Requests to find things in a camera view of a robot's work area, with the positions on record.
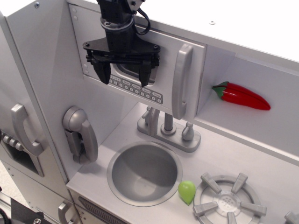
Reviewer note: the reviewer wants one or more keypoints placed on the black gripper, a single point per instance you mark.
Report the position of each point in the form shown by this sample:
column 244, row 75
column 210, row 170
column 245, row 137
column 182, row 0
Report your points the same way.
column 121, row 45

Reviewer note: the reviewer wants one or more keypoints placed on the white microwave door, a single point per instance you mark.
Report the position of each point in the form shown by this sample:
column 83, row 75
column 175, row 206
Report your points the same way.
column 174, row 85

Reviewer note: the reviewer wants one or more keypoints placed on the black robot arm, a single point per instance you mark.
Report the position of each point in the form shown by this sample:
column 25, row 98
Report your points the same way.
column 122, row 13

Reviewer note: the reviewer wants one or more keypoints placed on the round grey sink basin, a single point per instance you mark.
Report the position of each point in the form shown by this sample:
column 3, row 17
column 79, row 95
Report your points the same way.
column 144, row 173

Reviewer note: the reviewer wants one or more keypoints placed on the white toy kitchen cabinet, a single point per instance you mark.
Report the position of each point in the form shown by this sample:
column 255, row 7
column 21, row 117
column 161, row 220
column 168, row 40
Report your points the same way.
column 251, row 43

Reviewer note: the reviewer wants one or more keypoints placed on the green toy pear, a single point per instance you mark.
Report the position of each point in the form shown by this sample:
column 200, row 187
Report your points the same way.
column 187, row 190

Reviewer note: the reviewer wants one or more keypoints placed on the grey toy faucet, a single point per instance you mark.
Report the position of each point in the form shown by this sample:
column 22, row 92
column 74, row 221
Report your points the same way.
column 183, row 137

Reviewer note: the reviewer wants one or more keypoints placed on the grey lower door handle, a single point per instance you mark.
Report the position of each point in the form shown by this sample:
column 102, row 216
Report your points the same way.
column 62, row 210

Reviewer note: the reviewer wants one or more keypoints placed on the grey stove burner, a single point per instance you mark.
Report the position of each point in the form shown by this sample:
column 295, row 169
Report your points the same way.
column 226, row 199

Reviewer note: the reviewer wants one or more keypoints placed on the grey toy telephone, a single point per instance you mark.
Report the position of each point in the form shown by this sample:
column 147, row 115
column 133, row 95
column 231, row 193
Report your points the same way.
column 80, row 136

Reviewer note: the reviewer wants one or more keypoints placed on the grey ice dispenser panel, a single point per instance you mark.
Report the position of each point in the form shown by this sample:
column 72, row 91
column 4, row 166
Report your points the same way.
column 19, row 154

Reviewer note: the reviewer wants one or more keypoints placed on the red toy chili pepper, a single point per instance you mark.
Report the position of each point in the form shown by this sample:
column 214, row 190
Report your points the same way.
column 239, row 95

